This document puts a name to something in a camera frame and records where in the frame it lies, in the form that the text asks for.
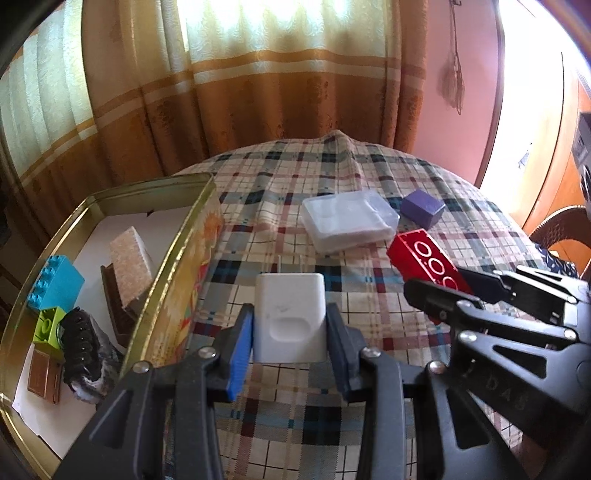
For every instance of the hanging wall tassel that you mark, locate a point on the hanging wall tassel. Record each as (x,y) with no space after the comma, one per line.
(452,81)

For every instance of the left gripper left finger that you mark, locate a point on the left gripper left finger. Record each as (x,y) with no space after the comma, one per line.
(233,346)

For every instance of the gold metal tin box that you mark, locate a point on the gold metal tin box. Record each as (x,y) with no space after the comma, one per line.
(179,220)

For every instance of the white card box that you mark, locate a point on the white card box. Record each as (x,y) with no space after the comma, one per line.
(133,269)

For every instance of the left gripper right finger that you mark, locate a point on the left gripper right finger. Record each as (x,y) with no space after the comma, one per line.
(344,344)

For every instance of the red toy brick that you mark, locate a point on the red toy brick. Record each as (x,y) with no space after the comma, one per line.
(416,255)

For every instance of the purple cube block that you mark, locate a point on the purple cube block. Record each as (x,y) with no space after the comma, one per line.
(422,208)

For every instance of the brown wicker chair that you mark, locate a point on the brown wicker chair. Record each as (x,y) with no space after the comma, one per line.
(570,223)

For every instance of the white power adapter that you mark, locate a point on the white power adapter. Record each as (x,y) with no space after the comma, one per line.
(289,319)

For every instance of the green soccer toy brick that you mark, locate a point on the green soccer toy brick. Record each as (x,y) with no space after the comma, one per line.
(46,335)

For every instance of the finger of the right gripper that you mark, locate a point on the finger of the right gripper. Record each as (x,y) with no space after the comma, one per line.
(431,297)
(489,287)

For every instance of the blue feather pattern cushion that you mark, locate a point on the blue feather pattern cushion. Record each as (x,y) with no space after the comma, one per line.
(559,266)

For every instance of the brown wooden block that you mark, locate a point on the brown wooden block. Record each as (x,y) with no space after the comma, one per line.
(122,321)

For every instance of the black ribbed hair clip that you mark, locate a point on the black ribbed hair clip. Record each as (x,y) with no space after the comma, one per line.
(91,363)

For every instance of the cyan toy brick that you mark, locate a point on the cyan toy brick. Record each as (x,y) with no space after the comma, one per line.
(58,285)

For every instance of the plaid tablecloth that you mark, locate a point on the plaid tablecloth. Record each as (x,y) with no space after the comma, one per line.
(290,421)

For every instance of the orange cream curtain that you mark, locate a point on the orange cream curtain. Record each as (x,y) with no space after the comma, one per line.
(97,94)

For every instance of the copper metallic box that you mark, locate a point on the copper metallic box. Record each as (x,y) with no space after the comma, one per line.
(44,378)

